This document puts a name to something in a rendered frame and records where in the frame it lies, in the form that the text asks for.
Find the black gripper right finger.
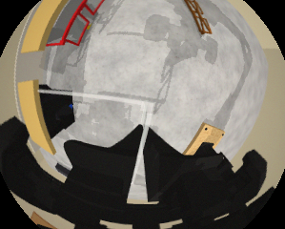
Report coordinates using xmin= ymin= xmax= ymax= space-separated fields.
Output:
xmin=143 ymin=127 xmax=223 ymax=202

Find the cream flat panel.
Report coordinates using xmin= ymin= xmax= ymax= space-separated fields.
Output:
xmin=13 ymin=0 xmax=48 ymax=153

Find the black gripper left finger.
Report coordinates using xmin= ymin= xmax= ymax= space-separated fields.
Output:
xmin=63 ymin=125 xmax=143 ymax=195

